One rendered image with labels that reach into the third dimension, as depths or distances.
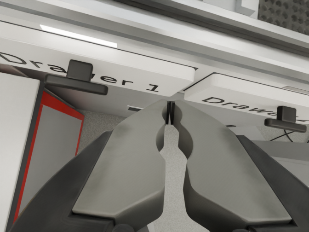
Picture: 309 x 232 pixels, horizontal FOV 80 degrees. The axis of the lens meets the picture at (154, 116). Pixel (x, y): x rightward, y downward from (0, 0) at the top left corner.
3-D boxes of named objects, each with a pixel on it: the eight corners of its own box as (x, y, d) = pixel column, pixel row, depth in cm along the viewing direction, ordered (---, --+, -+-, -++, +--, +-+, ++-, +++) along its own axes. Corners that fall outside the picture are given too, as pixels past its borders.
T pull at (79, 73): (107, 96, 24) (106, 94, 23) (45, 84, 23) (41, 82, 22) (111, 70, 25) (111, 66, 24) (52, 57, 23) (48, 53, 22)
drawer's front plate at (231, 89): (305, 124, 41) (372, 121, 30) (182, 99, 35) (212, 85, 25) (305, 116, 41) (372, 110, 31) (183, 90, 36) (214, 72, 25)
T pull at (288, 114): (300, 132, 31) (308, 132, 29) (261, 125, 29) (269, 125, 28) (301, 111, 31) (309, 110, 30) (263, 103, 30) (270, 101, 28)
